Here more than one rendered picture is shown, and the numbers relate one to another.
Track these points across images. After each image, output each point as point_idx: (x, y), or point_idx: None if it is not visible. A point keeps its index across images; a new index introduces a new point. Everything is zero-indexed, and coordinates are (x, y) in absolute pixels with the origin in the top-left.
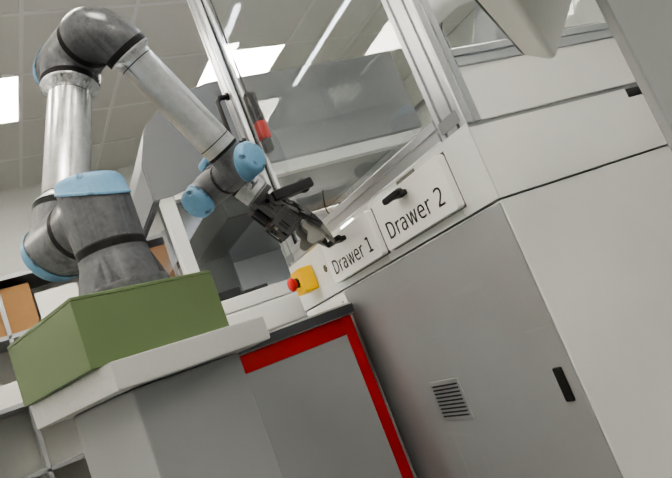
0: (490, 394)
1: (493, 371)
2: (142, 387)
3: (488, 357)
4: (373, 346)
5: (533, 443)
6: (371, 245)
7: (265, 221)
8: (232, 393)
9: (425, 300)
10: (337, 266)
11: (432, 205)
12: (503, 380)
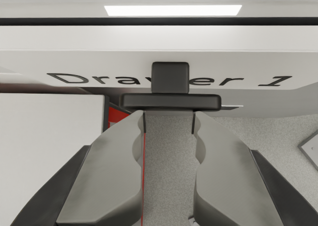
0: (267, 108)
1: (291, 106)
2: None
3: (299, 105)
4: (117, 96)
5: (272, 111)
6: (282, 82)
7: None
8: None
9: (279, 93)
10: (79, 79)
11: None
12: (293, 107)
